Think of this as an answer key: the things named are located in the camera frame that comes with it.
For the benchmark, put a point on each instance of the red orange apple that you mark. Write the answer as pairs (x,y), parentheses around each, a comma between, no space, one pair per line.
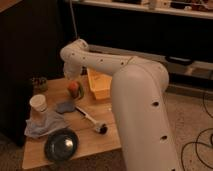
(73,89)

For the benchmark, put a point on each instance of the small patterned cup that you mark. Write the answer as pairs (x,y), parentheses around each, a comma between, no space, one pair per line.
(40,83)

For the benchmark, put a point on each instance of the grey cloth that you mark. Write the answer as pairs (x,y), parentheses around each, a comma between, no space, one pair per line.
(50,122)

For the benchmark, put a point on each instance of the white paper cup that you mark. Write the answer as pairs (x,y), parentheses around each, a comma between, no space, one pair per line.
(38,102)

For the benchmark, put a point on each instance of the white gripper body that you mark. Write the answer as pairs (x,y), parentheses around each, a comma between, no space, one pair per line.
(71,71)

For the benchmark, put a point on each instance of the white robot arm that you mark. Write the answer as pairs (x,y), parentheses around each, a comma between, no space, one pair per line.
(137,89)

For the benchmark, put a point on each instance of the white shelf board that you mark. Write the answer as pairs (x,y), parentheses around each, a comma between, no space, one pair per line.
(142,8)

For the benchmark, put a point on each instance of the metal lamp pole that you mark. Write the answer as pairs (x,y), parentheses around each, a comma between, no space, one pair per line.
(76,35)

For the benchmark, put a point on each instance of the dark round plate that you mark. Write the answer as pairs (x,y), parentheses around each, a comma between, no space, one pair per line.
(61,145)

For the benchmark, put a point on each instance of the yellow plastic bin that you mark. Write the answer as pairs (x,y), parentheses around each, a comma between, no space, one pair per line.
(99,84)

